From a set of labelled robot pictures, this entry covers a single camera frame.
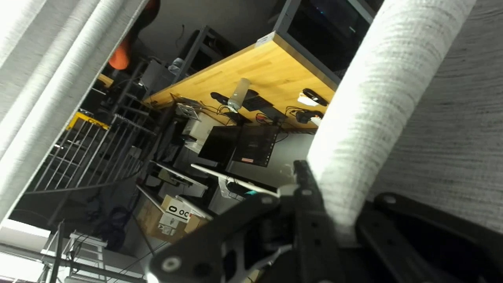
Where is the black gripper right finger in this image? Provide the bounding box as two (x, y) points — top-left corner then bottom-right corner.
(355, 192), (503, 283)

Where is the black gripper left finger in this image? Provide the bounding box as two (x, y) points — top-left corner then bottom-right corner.
(148, 159), (343, 283)

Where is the grey fabric curtain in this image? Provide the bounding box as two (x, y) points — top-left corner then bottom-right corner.
(0, 0), (503, 249)

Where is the white flat board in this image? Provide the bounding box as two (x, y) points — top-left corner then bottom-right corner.
(189, 162), (281, 200)

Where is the black computer case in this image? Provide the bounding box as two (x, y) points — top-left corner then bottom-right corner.
(198, 125), (280, 170)

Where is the brown cardboard box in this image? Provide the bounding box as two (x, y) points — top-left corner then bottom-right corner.
(134, 184), (214, 244)

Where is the silver device on table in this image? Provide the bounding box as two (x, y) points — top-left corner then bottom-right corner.
(226, 77), (251, 115)

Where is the wooden work table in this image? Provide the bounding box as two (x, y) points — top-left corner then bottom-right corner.
(143, 32), (336, 133)

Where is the black computer monitor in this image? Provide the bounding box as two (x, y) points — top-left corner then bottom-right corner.
(273, 0), (387, 92)

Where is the white step ladder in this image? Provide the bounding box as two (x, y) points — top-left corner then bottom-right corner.
(38, 227), (108, 283)

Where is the orange cone shaped object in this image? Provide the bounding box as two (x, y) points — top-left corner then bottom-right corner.
(107, 38), (134, 73)

